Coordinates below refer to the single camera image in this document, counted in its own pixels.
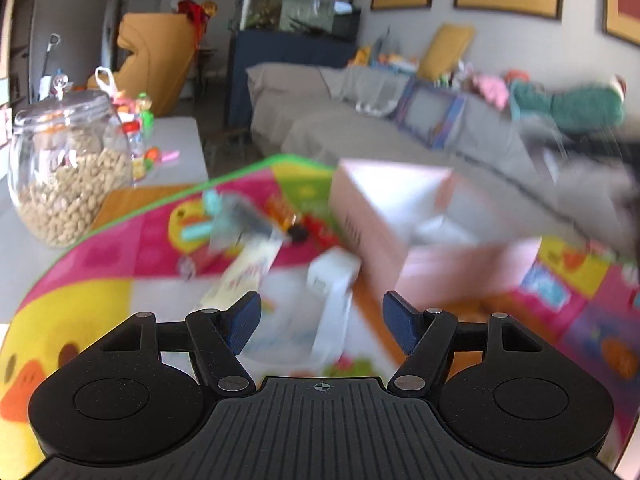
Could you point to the dark blue cabinet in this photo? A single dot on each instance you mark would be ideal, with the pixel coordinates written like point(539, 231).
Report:
point(261, 60)

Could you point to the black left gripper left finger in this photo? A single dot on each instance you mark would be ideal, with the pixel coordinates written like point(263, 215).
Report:
point(145, 387)

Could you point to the teal plastic clip tool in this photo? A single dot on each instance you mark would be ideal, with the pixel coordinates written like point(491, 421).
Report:
point(198, 225)

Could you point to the pink cardboard box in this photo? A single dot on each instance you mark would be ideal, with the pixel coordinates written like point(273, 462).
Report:
point(428, 233)

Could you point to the small red-lid jar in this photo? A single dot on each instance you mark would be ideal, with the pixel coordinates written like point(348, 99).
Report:
point(135, 138)

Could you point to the orange liquid bottle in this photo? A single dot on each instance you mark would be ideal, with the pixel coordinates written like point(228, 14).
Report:
point(288, 219)

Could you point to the grey covered sofa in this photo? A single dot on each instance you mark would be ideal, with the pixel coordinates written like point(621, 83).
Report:
point(525, 164)

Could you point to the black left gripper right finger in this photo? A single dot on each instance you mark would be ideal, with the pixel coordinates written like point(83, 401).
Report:
point(497, 387)

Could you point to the green toy bottle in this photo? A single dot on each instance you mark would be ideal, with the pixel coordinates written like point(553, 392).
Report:
point(145, 115)

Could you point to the white plastic bag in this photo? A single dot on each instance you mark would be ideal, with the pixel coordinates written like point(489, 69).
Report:
point(105, 80)

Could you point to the pink plush toy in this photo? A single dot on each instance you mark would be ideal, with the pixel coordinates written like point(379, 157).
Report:
point(492, 89)

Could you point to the colourful cartoon play mat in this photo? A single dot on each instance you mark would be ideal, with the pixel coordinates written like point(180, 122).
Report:
point(581, 300)

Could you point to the purple framed picture box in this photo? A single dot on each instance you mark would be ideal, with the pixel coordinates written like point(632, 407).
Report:
point(429, 114)

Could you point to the teal blanket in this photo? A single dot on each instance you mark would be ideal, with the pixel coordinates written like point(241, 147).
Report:
point(582, 109)

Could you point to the red packet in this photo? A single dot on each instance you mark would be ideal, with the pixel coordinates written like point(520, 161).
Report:
point(321, 232)

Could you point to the clear plastic bag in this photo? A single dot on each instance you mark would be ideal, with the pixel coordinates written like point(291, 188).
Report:
point(236, 221)

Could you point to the yellow cushion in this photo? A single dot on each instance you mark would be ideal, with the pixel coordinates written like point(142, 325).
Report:
point(445, 51)

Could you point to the glass jar of nuts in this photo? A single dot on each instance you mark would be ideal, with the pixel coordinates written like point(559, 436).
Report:
point(67, 154)

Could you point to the white square charger block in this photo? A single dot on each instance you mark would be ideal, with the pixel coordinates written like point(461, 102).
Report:
point(305, 313)

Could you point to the yellow armchair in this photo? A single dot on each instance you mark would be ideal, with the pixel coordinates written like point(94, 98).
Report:
point(161, 51)

